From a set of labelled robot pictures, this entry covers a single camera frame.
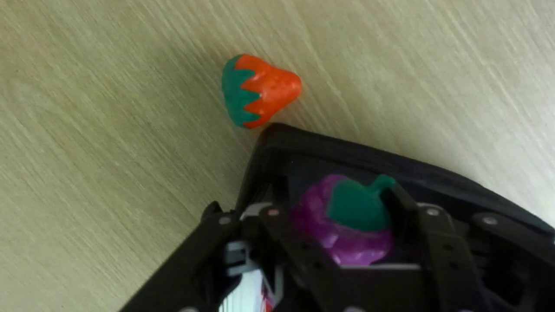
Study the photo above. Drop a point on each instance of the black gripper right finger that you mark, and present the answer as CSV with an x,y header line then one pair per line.
x,y
480,266

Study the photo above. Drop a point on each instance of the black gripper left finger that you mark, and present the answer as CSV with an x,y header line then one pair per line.
x,y
197,271

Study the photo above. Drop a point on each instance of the purple grape toy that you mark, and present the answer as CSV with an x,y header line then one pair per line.
x,y
353,244

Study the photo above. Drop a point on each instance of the black fabric box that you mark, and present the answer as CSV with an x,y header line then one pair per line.
x,y
348,157

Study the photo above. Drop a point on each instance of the red strawberry toy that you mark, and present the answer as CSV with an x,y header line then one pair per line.
x,y
270,93

